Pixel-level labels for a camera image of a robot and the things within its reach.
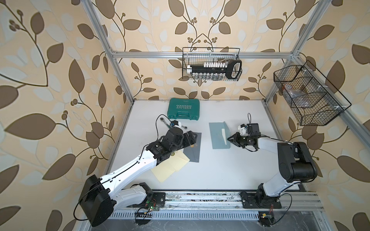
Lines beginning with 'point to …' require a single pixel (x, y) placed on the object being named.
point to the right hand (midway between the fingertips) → (229, 139)
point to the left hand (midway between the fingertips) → (191, 135)
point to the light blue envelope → (220, 133)
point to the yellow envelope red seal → (162, 171)
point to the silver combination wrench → (186, 127)
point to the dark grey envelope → (192, 151)
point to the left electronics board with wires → (151, 203)
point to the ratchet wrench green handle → (162, 119)
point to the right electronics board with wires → (266, 218)
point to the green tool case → (184, 109)
